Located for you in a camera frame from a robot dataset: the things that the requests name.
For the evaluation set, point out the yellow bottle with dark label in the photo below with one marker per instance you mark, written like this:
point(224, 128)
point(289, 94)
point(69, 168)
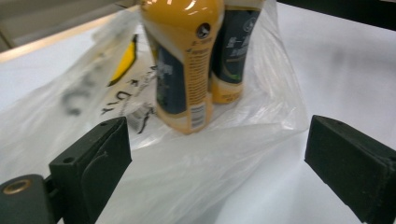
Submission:
point(183, 62)
point(233, 56)

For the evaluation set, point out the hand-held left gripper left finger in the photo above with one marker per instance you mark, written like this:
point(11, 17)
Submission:
point(93, 168)

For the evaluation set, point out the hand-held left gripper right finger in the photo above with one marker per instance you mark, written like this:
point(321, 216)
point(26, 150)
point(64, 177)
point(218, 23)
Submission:
point(355, 161)

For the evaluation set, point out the clear printed plastic bag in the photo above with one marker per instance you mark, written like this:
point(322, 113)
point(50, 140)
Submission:
point(186, 174)

